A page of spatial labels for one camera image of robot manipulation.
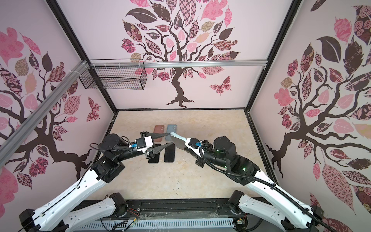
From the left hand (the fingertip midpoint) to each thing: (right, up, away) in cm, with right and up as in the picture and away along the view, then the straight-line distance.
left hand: (171, 139), depth 55 cm
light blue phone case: (-7, +2, +53) cm, 53 cm away
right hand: (+6, -3, +7) cm, 10 cm away
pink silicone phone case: (-17, +1, +52) cm, 55 cm away
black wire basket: (-41, +39, +40) cm, 69 cm away
